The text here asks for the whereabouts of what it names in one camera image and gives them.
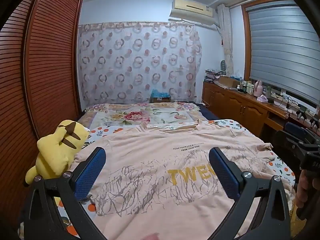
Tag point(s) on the small pink container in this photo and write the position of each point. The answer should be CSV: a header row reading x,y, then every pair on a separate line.
x,y
262,99

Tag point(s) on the cream air conditioner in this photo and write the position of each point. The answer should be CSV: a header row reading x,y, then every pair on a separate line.
x,y
192,10

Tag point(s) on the grey window blind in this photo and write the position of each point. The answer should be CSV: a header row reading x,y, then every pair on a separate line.
x,y
280,50

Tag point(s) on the cardboard box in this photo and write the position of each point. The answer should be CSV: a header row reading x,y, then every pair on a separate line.
x,y
227,81

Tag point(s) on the orange fruit print blanket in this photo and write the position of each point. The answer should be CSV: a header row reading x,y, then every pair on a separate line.
x,y
100,131

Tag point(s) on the yellow plush toy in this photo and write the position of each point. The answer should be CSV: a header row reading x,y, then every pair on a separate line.
x,y
55,152

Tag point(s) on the box with blue cloth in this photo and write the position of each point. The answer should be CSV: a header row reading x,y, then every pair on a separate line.
x,y
160,96

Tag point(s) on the dark blue bed sheet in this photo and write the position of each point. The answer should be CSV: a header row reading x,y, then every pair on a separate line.
x,y
207,112

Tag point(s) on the wooden window frame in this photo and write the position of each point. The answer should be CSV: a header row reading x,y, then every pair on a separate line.
x,y
246,42

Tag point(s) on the small desk fan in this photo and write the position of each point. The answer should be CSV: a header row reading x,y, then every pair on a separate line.
x,y
223,65

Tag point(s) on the wooden louvered wardrobe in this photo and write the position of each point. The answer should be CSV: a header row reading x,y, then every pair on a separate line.
x,y
50,67

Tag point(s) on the person's right hand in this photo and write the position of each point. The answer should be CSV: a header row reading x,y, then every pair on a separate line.
x,y
302,187

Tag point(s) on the floral quilt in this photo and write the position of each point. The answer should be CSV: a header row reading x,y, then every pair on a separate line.
x,y
140,115

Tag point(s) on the stack of folded clothes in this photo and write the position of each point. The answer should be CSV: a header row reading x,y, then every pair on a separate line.
x,y
212,75

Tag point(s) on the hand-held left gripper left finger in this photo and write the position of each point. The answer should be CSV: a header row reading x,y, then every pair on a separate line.
x,y
90,177

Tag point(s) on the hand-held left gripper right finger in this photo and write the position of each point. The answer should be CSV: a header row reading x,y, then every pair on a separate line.
x,y
225,175

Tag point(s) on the pink printed t-shirt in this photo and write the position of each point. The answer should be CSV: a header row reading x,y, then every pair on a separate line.
x,y
150,180

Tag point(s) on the lace window curtain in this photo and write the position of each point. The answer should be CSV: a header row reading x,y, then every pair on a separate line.
x,y
226,35

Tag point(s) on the wooden sideboard cabinet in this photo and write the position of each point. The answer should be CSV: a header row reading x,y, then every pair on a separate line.
x,y
230,105

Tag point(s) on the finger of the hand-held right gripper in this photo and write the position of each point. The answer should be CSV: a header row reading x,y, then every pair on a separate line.
x,y
296,128

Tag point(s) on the cluster of toiletry bottles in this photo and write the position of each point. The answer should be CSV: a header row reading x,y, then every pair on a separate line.
x,y
246,87

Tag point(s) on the pink kettle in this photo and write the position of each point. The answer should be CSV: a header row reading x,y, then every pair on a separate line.
x,y
258,88

